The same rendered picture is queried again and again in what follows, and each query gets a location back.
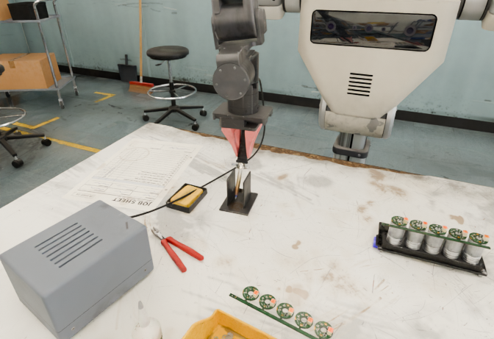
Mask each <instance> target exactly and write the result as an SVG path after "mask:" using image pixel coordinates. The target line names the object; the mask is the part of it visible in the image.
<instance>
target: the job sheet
mask: <svg viewBox="0 0 494 339"><path fill-rule="evenodd" d="M201 147H202V146H201V145H193V144H186V143H173V142H166V141H159V140H146V139H139V138H133V139H132V140H131V141H129V142H128V143H127V144H126V145H125V146H124V147H122V148H121V149H120V150H119V151H117V152H116V153H115V154H114V155H113V156H111V157H110V158H109V159H108V160H107V161H105V162H104V163H103V164H102V165H100V166H99V167H98V168H97V169H96V170H95V171H93V172H92V173H91V174H90V175H88V176H87V177H86V178H85V179H83V180H82V181H81V182H80V183H79V184H78V185H76V186H75V187H74V188H73V189H71V190H70V191H69V192H68V193H66V194H65V195H64V196H63V197H62V198H63V199H72V200H77V201H86V202H91V203H94V202H95V201H98V200H102V201H103V202H105V203H107V204H108V205H110V206H116V207H125V208H129V209H135V210H144V211H149V210H153V209H155V208H156V207H157V206H158V204H159V203H160V202H161V201H162V199H163V198H164V197H165V195H166V194H167V192H168V191H169V190H170V189H171V187H172V186H173V185H174V183H175V182H176V181H177V179H178V178H179V177H180V176H181V174H182V173H183V171H184V170H185V169H186V167H187V166H188V165H189V164H190V162H191V161H192V160H193V158H194V157H195V156H196V155H197V153H198V152H199V150H200V149H201Z"/></svg>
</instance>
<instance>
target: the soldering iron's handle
mask: <svg viewBox="0 0 494 339"><path fill-rule="evenodd" d="M247 159H248V158H247V154H246V139H245V130H242V133H241V137H240V147H239V152H238V156H237V160H236V162H237V163H244V164H248V161H247Z"/></svg>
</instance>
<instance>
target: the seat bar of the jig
mask: <svg viewBox="0 0 494 339"><path fill-rule="evenodd" d="M386 238H387V232H383V233H382V248H385V249H390V250H393V251H399V252H402V253H405V254H411V255H414V256H418V257H423V258H426V259H430V260H435V261H438V262H442V263H447V264H450V265H455V266H459V267H463V268H468V269H471V270H474V271H480V272H481V271H482V269H483V267H484V265H485V264H484V260H483V257H481V259H480V261H479V263H478V264H471V263H468V262H466V261H465V260H463V259H462V257H461V254H462V251H463V250H461V252H460V255H459V257H458V259H450V258H448V257H446V256H445V255H443V253H442V252H441V251H442V248H443V246H441V248H440V251H439V254H430V253H428V252H426V251H424V249H423V243H424V241H422V243H421V245H420V248H419V249H418V250H414V249H410V248H408V247H406V246H405V244H404V241H405V237H404V238H403V240H402V244H401V245H398V246H396V245H393V244H391V243H389V242H388V241H387V239H386Z"/></svg>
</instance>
